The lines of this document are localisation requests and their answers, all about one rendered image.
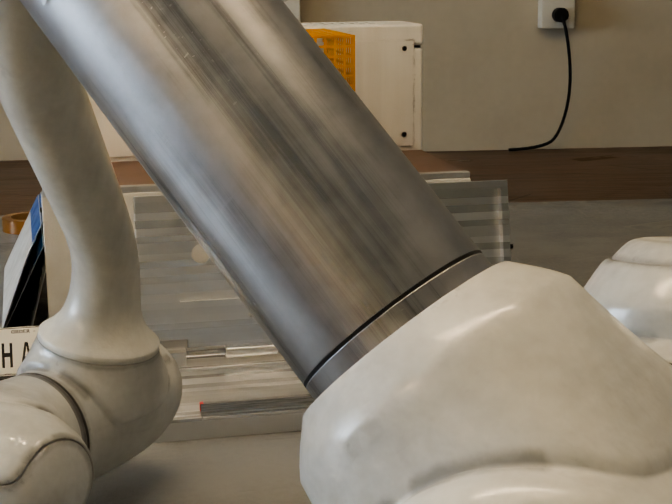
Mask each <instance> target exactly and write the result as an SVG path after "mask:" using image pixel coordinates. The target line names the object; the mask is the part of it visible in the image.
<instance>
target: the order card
mask: <svg viewBox="0 0 672 504"><path fill-rule="evenodd" d="M38 329H39V326H25V327H10V328H0V376H14V375H16V374H17V370H18V368H19V366H20V365H21V363H22V362H23V360H24V359H25V357H26V355H27V354H28V352H29V350H30V348H31V346H32V344H33V342H34V340H35V338H36V336H37V333H38Z"/></svg>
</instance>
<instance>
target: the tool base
mask: <svg viewBox="0 0 672 504"><path fill-rule="evenodd" d="M166 349H167V350H168V352H169V353H170V354H171V355H172V357H173V358H174V360H175V361H176V363H177V365H178V367H179V370H180V373H181V377H182V397H181V402H180V405H179V408H178V410H177V412H176V414H175V417H174V418H173V420H172V422H171V423H170V425H169V426H168V427H167V429H166V430H165V431H164V432H163V434H162V435H161V436H160V437H159V438H158V439H157V440H156V441H155V443H161V442H173V441H185V440H197V439H209V438H220V437H232V436H244V435H256V434H268V433H280V432H292V431H301V430H302V418H303V415H304V413H305V412H306V410H307V409H308V408H309V407H310V405H311V404H312V403H310V404H297V405H285V406H272V407H260V408H247V409H234V410H222V411H209V412H200V402H207V401H220V400H233V399H246V398H258V397H271V396H284V395H297V394H310V393H309V392H308V390H307V389H306V388H305V386H304V385H303V384H302V382H301V381H300V379H299V378H298V377H297V375H296V374H295V373H294V371H293V370H292V369H291V367H290V366H289V365H288V363H287V362H286V361H285V359H284V358H283V356H282V355H281V354H280V353H278V354H275V355H261V356H247V357H233V358H226V357H212V358H198V359H187V358H188V357H202V356H216V355H226V348H221V349H207V350H192V351H186V349H185V347H174V348H166Z"/></svg>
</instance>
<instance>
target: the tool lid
mask: <svg viewBox="0 0 672 504"><path fill-rule="evenodd" d="M428 185H429V186H430V187H431V189H432V190H433V191H434V192H435V194H436V195H437V196H438V197H439V199H440V200H441V201H442V202H443V204H444V205H445V206H446V207H447V209H448V210H449V211H450V213H451V214H452V215H453V216H454V218H455V219H456V220H457V221H458V223H459V224H460V225H461V226H462V228H463V229H464V230H465V231H466V233H467V234H468V235H469V237H470V238H471V239H472V240H473V242H474V243H475V244H476V245H477V247H478V248H479V249H480V250H481V252H482V253H483V254H484V255H485V257H486V258H487V259H488V261H489V262H490V263H491V264H492V266H494V265H496V264H498V263H500V262H503V261H510V262H511V251H510V228H509V205H508V182H507V180H486V181H464V182H441V183H428ZM133 206H134V224H135V238H136V243H137V249H138V256H139V266H140V291H141V312H142V316H143V319H144V321H145V323H146V325H147V326H148V327H149V328H150V329H151V330H152V331H153V332H154V333H155V334H156V335H157V336H158V338H159V341H168V340H182V339H187V347H188V348H193V347H208V346H222V345H225V348H226V355H225V356H226V358H233V357H247V356H261V355H275V354H278V350H277V348H276V347H275V346H274V344H273V343H272V342H271V340H270V339H269V337H268V336H267V335H266V333H265V332H264V331H263V329H262V328H261V327H260V325H259V324H258V323H257V321H256V320H255V319H254V317H253V316H252V314H251V315H250V316H248V314H249V313H250V312H249V310H248V309H247V308H246V306H245V305H244V304H243V302H242V301H241V300H240V298H239V297H238V295H237V294H236V293H235V291H234V290H233V289H232V287H231V286H230V285H229V283H228V282H227V281H226V279H225V278H224V277H223V275H222V274H221V272H220V271H219V270H218V268H217V267H216V266H215V264H214V263H213V262H212V260H211V259H210V258H209V259H208V260H207V261H206V262H204V263H197V262H196V261H194V260H193V258H192V249H193V248H194V247H195V246H196V245H198V244H199V243H198V241H197V240H196V239H195V237H194V236H193V235H192V233H191V232H190V230H189V229H188V228H187V226H186V225H185V224H184V222H183V221H182V220H181V218H180V217H179V216H178V214H177V213H176V211H175V210H174V209H173V207H172V206H171V205H170V203H169V202H168V201H167V199H166V198H165V197H164V195H152V196H134V197H133Z"/></svg>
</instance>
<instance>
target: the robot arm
mask: <svg viewBox="0 0 672 504"><path fill-rule="evenodd" d="M87 92H88V94H89V95H90V96H91V98H92V99H93V100H94V102H95V103H96V104H97V106H98V107H99V109H100V110H101V111H102V113H103V114H104V115H105V117H106V118H107V119H108V121H109V122H110V123H111V125H112V126H113V127H114V129H115V130H116V132H117V133H118V134H119V136H120V137H121V138H122V140H123V141H124V142H125V144H126V145H127V146H128V148H129V149H130V151H131V152H132V153H133V155H134V156H135V157H136V159H137V160H138V161H139V163H140V164H141V165H142V167H143V168H144V169H145V171H146V172H147V174H148V175H149V176H150V178H151V179H152V180H153V182H154V183H155V184H156V186H157V187H158V188H159V190H160V191H161V193H162V194H163V195H164V197H165V198H166V199H167V201H168V202H169V203H170V205H171V206H172V207H173V209H174V210H175V211H176V213H177V214H178V216H179V217H180V218H181V220H182V221H183V222H184V224H185V225H186V226H187V228H188V229H189V230H190V232H191V233H192V235H193V236H194V237H195V239H196V240H197V241H198V243H199V244H200V245H201V247H202V248H203V249H204V251H205V252H206V253H207V255H208V256H209V258H210V259H211V260H212V262H213V263H214V264H215V266H216V267H217V268H218V270H219V271H220V272H221V274H222V275H223V277H224V278H225V279H226V281H227V282H228V283H229V285H230V286H231V287H232V289H233V290H234V291H235V293H236V294H237V295H238V297H239V298H240V300H241V301H242V302H243V304H244V305H245V306H246V308H247V309H248V310H249V312H250V313H251V314H252V316H253V317H254V319H255V320H256V321H257V323H258V324H259V325H260V327H261V328H262V329H263V331H264V332H265V333H266V335H267V336H268V337H269V339H270V340H271V342H272V343H273V344H274V346H275V347H276V348H277V350H278V351H279V352H280V354H281V355H282V356H283V358H284V359H285V361H286V362H287V363H288V365H289V366H290V367H291V369H292V370H293V371H294V373H295V374H296V375H297V377H298V378H299V379H300V381H301V382H302V384H303V385H304V386H305V388H306V389H307V390H308V392H309V393H310V394H311V396H312V397H313V398H314V400H315V401H314V402H313V403H312V404H311V405H310V407H309V408H308V409H307V410H306V412H305V413H304V415H303V418H302V430H301V442H300V466H299V467H300V482H301V484H302V486H303V488H304V490H305V492H306V494H307V496H308V498H309V499H310V501H311V503H312V504H672V237H643V238H637V239H633V240H631V241H629V242H627V243H626V244H625V245H624V246H622V247H621V248H620V249H619V250H618V251H617V252H616V253H615V254H614V255H613V256H612V257H609V258H607V259H605V260H604V261H603V262H602V263H601V264H600V265H599V267H598V268H597V269H596V271H595V272H594V273H593V275H592V276H591V278H590V279H589V281H588V282H587V284H586V285H585V286H584V288H583V287H582V286H581V285H580V284H579V283H578V282H576V281H575V280H574V279H573V278H572V277H571V276H570V275H567V274H564V273H561V272H557V271H554V270H550V269H546V268H542V267H537V266H532V265H526V264H521V263H515V262H510V261H503V262H500V263H498V264H496V265H494V266H492V264H491V263H490V262H489V261H488V259H487V258H486V257H485V255H484V254H483V253H482V252H481V250H480V249H479V248H478V247H477V245H476V244H475V243H474V242H473V240H472V239H471V238H470V237H469V235H468V234H467V233H466V231H465V230H464V229H463V228H462V226H461V225H460V224H459V223H458V221H457V220H456V219H455V218H454V216H453V215H452V214H451V213H450V211H449V210H448V209H447V207H446V206H445V205H444V204H443V202H442V201H441V200H440V199H439V197H438V196H437V195H436V194H435V192H434V191H433V190H432V189H431V187H430V186H429V185H428V183H427V182H426V181H425V180H424V178H423V177H422V176H421V175H420V173H419V172H418V171H417V170H416V168H415V167H414V166H413V165H412V163H411V162H410V161H409V159H408V158H407V157H406V156H405V154H404V153H403V152H402V151H401V149H400V148H399V147H398V146H397V144H396V143H395V142H394V141H393V139H392V138H391V137H390V135H389V134H388V133H387V132H386V130H385V129H384V128H383V127H382V125H381V124H380V123H379V122H378V120H377V119H376V118H375V117H374V115H373V114H372V113H371V112H370V110H369V109H368V108H367V106H366V105H365V104H364V103H363V101H362V100H361V99H360V98H359V96H358V95H357V94H356V93H355V91H354V90H353V89H352V88H351V86H350V85H349V84H348V82H347V81H346V80H345V79H344V77H343V76H342V75H341V74H340V72H339V71H338V70H337V69H336V67H335V66H334V65H333V64H332V62H331V61H330V60H329V58H328V57H327V56H326V55H325V53H324V52H323V51H322V50H321V48H320V47H319V46H318V45H317V43H316V42H315V41H314V40H313V38H312V37H311V36H310V34H309V33H308V32H307V31H306V29H305V28H304V27H303V26H302V24H301V23H300V22H299V21H298V19H297V18H296V17H295V16H294V14H293V13H292V12H291V10H290V9H289V8H288V7H287V5H286V4H285V3H284V2H283V0H0V102H1V104H2V106H3V109H4V111H5V113H6V115H7V117H8V119H9V121H10V123H11V126H12V128H13V130H14V132H15V134H16V136H17V138H18V140H19V142H20V144H21V146H22V148H23V150H24V152H25V154H26V156H27V158H28V160H29V163H30V165H31V167H32V169H33V171H34V173H35V175H36V177H37V179H38V181H39V183H40V185H41V187H42V189H43V191H44V193H45V195H46V197H47V199H48V201H49V203H50V206H51V208H52V210H53V212H54V214H55V216H56V218H57V220H58V222H59V224H60V226H61V228H62V231H63V233H64V235H65V238H66V241H67V243H68V246H69V250H70V255H71V265H72V272H71V283H70V288H69V293H68V296H67V299H66V302H65V304H64V305H63V307H62V309H61V310H60V311H59V312H58V313H57V314H56V315H54V316H53V317H51V318H49V319H47V320H45V321H44V322H42V323H41V324H40V326H39V329H38V333H37V336H36V338H35V340H34V342H33V344H32V346H31V348H30V350H29V352H28V354H27V355H26V357H25V359H24V360H23V362H22V363H21V365H20V366H19V368H18V370H17V374H16V376H14V377H11V378H8V379H4V380H1V381H0V504H87V502H88V499H89V497H90V494H91V490H92V486H93V481H94V479H96V478H98V477H100V476H102V475H104V474H106V473H108V472H110V471H112V470H114V469H116V468H118V467H119V466H121V465H123V464H124V463H126V462H127V461H129V460H131V459H132V458H134V457H135V456H137V455H138V454H139V453H141V452H142V451H144V450H145V449H146V448H148V447H149V446H150V445H151V444H152V443H153V442H155V441H156V440H157V439H158V438H159V437H160V436H161V435H162V434H163V432H164V431H165V430H166V429H167V427H168V426H169V425H170V423H171V422H172V420H173V418H174V417H175V414H176V412H177V410H178V408H179V405H180V402H181V397H182V377H181V373H180V370H179V367H178V365H177V363H176V361H175V360H174V358H173V357H172V355H171V354H170V353H169V352H168V350H167V349H166V348H165V347H163V346H162V345H161V344H160V341H159V338H158V336H157V335H156V334H155V333H154V332H153V331H152V330H151V329H150V328H149V327H148V326H147V325H146V323H145V321H144V319H143V316H142V312H141V291H140V266H139V256H138V249H137V243H136V238H135V233H134V229H133V225H132V222H131V218H130V215H129V212H128V209H127V206H126V203H125V200H124V197H123V194H122V191H121V188H120V185H119V182H118V180H117V177H116V174H115V171H114V168H113V165H112V162H111V160H110V157H109V154H108V151H107V148H106V145H105V142H104V140H103V137H102V134H101V131H100V128H99V125H98V123H97V120H96V117H95V114H94V111H93V108H92V105H91V103H90V100H89V97H88V94H87Z"/></svg>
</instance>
